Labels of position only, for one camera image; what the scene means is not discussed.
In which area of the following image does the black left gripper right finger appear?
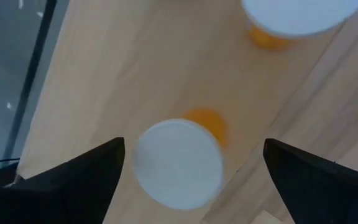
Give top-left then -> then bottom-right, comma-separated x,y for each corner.
262,138 -> 358,224

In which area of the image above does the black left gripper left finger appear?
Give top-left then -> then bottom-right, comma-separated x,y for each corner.
0,136 -> 126,224

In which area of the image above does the orange pill bottle white cap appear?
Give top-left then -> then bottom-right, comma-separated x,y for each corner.
240,0 -> 358,53
131,107 -> 230,212

